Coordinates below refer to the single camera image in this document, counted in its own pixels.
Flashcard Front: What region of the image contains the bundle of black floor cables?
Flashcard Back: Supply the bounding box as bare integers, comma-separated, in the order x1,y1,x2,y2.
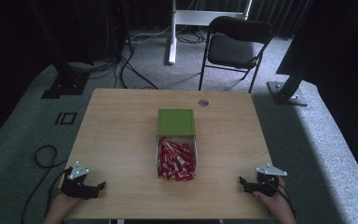
68,18,160,91

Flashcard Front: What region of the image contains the person's left hand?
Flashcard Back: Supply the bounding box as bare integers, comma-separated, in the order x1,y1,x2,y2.
49,191,84,217

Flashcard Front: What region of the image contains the white floor cable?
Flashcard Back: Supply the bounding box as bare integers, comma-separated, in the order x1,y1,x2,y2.
130,0,200,45

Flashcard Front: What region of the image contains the black folding chair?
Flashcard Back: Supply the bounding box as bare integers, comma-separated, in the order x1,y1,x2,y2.
198,15,275,94

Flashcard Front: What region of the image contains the pile of red packets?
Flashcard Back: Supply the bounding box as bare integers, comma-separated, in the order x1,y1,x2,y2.
157,136,198,183

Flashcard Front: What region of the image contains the person's right hand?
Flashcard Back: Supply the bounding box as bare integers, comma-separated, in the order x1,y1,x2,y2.
253,175,290,217

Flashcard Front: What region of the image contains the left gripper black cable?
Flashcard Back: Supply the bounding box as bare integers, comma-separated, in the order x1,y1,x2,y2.
21,145,73,224

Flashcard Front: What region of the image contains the black metal stand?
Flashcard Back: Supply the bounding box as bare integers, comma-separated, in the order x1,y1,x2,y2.
27,0,90,100
266,0,349,107

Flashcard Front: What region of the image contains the white desk frame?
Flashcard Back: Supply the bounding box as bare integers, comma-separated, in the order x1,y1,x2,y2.
167,0,254,66

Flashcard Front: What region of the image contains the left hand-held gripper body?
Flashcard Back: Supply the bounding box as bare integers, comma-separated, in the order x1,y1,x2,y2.
60,161,101,200

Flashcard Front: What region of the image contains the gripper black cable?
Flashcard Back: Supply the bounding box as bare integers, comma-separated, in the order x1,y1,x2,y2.
268,175,296,219
21,145,73,224

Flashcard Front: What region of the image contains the green box lid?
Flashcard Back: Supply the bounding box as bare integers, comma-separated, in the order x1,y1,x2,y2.
156,108,197,137

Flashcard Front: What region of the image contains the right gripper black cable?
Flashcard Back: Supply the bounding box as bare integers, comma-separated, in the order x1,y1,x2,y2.
268,175,296,219

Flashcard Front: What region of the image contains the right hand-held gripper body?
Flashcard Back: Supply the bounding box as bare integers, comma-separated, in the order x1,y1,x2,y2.
247,163,288,198

